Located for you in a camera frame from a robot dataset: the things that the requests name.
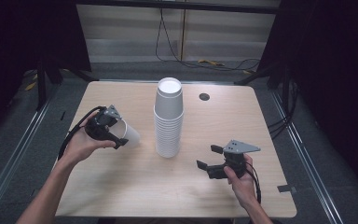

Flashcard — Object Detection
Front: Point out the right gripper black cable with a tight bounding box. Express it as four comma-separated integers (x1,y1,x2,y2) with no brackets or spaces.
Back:
245,161,262,205

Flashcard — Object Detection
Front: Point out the grey tape piece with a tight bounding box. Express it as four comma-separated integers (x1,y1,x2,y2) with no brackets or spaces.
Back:
276,184,296,193

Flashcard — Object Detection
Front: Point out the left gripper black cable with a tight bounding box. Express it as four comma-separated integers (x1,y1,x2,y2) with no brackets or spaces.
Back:
57,105,107,161

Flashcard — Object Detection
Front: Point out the person's right hand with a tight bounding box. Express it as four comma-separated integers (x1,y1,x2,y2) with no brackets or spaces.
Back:
223,153,259,211

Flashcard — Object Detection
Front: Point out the dark curtain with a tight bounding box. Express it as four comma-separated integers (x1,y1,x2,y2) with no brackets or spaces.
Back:
255,0,358,203
0,0,91,138

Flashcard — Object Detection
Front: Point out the bundle of black floor cables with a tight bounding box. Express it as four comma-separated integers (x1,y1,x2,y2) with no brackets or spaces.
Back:
267,77,300,140

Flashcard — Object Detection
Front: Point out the stack of white cups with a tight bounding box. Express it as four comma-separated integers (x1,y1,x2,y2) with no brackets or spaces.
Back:
153,77,185,159

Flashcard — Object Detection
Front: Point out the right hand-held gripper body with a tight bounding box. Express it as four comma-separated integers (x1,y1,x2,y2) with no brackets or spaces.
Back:
207,139,261,180

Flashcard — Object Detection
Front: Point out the person's left hand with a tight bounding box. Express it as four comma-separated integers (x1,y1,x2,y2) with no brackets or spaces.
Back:
57,111,117,166

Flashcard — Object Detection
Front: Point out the black hanging wall cable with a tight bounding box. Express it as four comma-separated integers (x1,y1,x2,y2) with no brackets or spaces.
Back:
154,7,261,73

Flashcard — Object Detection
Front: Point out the black metal stand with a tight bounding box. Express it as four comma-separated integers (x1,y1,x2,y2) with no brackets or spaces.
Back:
35,60,99,111

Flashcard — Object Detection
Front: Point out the white paper cup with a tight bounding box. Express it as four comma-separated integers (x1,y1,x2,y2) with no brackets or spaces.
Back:
113,118,142,149

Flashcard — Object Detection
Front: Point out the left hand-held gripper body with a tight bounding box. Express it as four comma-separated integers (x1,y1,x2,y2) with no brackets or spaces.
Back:
84,105,124,147

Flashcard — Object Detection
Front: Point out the metal floor rail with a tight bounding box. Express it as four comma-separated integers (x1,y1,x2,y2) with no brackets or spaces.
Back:
0,90,55,218
268,89,344,224

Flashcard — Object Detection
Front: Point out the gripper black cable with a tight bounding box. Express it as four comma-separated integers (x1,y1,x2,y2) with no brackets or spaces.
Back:
57,105,107,161
245,161,262,205

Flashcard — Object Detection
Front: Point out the black overhead bar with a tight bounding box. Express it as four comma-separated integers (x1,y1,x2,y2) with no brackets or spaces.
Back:
74,0,282,15

